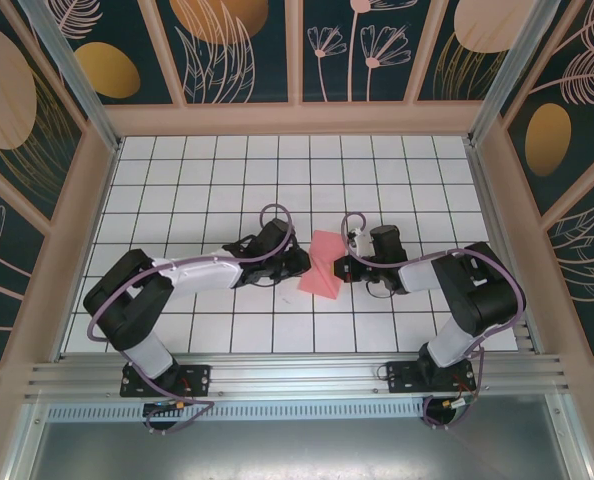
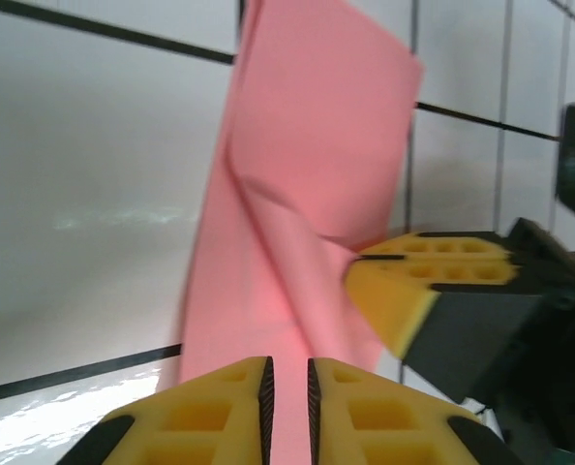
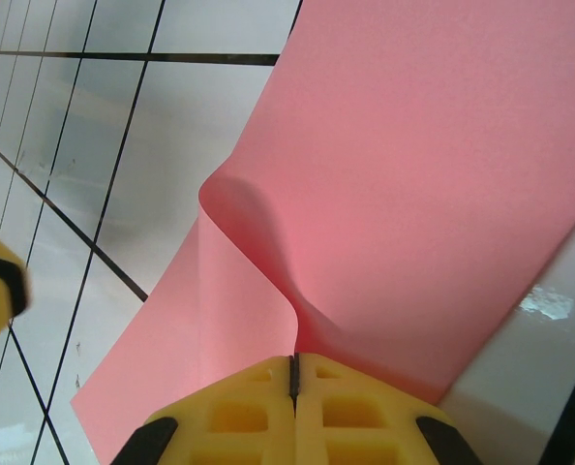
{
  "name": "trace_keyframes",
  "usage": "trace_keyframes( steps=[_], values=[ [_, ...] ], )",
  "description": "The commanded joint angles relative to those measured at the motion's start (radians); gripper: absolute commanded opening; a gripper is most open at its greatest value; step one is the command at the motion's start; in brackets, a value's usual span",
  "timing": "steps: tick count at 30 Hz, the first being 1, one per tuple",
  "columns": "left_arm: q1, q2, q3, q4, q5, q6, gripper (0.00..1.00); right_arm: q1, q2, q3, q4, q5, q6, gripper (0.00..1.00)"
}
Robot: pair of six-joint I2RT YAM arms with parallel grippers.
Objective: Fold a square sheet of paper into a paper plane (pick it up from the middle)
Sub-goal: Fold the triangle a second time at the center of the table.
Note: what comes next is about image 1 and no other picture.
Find pink paper sheet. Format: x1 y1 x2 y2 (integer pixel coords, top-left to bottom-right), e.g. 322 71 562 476
296 229 358 301

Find grey metal sheet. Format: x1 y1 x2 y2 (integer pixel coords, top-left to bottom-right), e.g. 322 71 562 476
4 394 594 480

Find art panel beige disc fronds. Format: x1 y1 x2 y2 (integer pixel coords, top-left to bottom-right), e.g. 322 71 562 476
415 0 531 103

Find art panel orange disc leaves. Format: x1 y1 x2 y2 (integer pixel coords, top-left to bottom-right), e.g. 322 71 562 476
155 0 294 106

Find art panel pink leaf outlines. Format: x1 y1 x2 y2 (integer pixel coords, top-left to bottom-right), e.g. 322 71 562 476
545 172 594 357

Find art panel golden oval feathers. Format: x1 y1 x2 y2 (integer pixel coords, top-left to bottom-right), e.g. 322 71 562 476
501 0 594 217

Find art panel pink flowers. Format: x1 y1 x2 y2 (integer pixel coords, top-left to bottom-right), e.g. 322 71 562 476
301 0 431 105

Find art panel single flower outline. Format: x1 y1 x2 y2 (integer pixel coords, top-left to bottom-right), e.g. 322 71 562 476
0 172 48 362

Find art panel large beige disc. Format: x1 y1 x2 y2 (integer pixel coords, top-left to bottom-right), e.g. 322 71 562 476
0 0 89 227

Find long aluminium mounting rail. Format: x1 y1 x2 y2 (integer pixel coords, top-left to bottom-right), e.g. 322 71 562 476
24 352 574 401

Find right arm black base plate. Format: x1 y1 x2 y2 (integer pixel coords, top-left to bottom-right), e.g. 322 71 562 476
386 360 476 396

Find aluminium side rail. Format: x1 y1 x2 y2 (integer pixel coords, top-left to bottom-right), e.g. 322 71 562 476
464 139 537 354

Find perforated metal cable tray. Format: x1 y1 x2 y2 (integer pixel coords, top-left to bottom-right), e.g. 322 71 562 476
46 403 431 422

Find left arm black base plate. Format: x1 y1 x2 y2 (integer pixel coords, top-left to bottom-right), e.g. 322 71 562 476
120 363 212 399

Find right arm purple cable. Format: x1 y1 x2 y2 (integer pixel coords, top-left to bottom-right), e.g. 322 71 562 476
340 212 528 431

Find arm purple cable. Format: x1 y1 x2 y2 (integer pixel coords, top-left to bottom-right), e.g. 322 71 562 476
85 202 297 435
340 212 528 431

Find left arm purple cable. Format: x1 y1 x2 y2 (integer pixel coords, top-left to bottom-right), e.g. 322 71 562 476
85 202 297 435

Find aluminium post beside feather panel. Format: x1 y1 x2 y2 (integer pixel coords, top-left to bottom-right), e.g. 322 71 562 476
466 0 554 147

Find aluminium post beside oval panel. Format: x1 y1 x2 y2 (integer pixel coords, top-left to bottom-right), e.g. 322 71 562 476
16 0 124 152

